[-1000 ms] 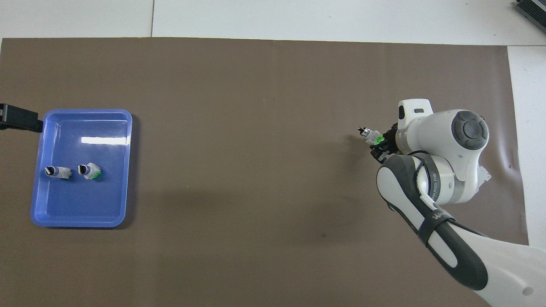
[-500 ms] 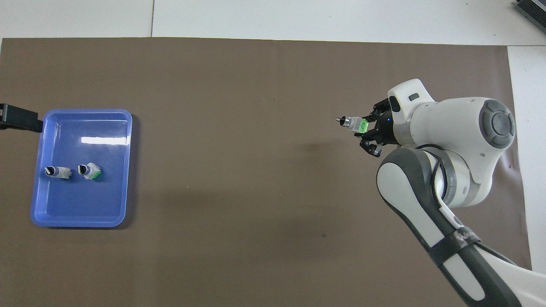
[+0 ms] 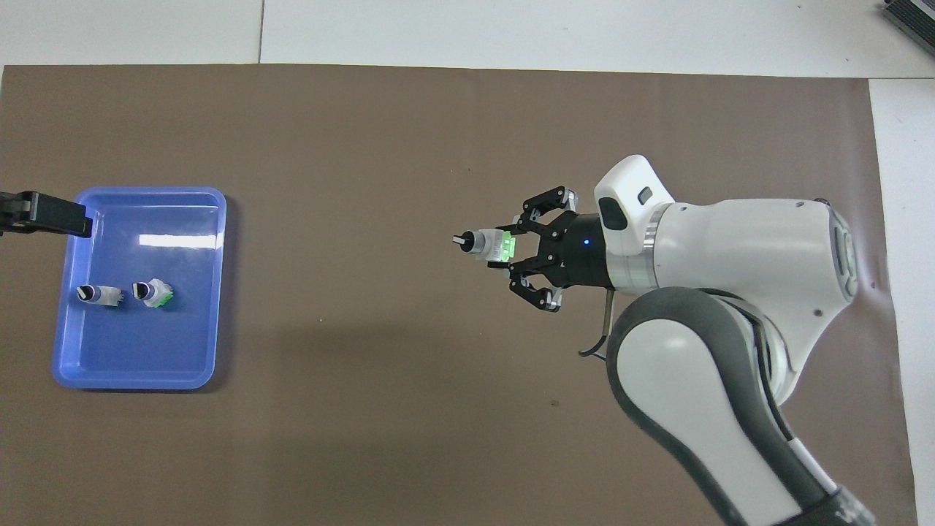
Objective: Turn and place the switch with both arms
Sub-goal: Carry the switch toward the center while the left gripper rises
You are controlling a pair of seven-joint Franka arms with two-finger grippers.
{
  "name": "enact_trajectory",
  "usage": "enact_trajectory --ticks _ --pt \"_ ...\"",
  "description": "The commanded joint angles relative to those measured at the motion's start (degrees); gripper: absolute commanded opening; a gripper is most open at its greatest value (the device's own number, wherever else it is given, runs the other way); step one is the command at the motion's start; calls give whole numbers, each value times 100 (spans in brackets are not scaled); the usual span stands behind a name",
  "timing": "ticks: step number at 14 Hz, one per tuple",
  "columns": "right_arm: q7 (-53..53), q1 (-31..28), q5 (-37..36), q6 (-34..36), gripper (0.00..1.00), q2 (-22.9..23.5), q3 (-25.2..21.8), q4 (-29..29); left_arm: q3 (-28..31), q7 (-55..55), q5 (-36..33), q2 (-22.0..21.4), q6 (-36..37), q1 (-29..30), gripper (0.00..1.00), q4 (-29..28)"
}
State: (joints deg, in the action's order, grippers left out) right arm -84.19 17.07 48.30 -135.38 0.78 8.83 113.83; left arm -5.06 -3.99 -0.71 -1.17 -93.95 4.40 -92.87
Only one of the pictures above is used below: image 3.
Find blue plastic tray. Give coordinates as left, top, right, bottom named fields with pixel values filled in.
left=51, top=186, right=228, bottom=391

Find grey ribbed device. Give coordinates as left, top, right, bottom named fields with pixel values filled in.
left=880, top=0, right=935, bottom=37

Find brown table mat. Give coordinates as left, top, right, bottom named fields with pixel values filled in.
left=0, top=64, right=920, bottom=526

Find white rotary switch red base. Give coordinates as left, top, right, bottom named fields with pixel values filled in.
left=76, top=283, right=123, bottom=308

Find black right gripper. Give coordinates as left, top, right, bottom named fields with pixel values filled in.
left=488, top=186, right=623, bottom=314

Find white rotary switch green base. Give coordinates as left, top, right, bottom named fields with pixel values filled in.
left=131, top=278, right=175, bottom=309
left=453, top=229, right=518, bottom=264

